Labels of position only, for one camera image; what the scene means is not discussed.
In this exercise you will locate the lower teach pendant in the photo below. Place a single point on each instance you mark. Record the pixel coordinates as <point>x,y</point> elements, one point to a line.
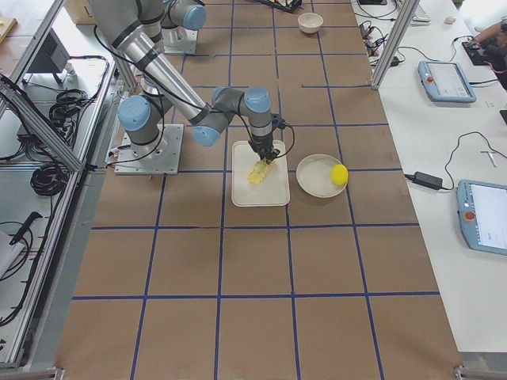
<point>482,215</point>

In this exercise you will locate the aluminium frame rail left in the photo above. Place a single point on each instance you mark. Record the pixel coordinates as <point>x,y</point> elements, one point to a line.
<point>19,101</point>

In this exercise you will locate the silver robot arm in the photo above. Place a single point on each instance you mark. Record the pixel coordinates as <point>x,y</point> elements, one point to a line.
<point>181,17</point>
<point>135,28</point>

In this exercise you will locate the white rectangular tray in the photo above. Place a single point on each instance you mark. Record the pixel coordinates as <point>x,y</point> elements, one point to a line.
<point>272,191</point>

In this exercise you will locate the white bowl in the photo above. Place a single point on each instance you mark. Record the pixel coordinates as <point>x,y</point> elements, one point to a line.
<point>310,23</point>

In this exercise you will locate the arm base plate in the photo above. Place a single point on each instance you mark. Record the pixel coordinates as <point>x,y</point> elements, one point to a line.
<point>179,41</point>
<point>151,154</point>

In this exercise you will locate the teach pendant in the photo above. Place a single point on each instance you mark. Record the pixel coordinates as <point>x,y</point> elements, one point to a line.
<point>445,82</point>
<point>482,215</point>

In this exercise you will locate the upper teach pendant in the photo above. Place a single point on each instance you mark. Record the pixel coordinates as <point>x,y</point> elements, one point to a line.
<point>445,82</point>

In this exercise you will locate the round white plate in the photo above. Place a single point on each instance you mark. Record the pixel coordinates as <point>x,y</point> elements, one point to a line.
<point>313,175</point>

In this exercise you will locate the yellow ball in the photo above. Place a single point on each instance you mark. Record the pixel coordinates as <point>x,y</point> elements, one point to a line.
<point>339,175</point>

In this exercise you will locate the black power adapter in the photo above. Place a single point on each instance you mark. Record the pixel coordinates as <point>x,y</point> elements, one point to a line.
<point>427,180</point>

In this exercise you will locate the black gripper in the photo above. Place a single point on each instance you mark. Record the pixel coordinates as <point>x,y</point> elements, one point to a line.
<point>261,146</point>

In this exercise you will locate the aluminium frame post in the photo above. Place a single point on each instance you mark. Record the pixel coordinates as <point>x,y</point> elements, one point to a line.
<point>394,39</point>

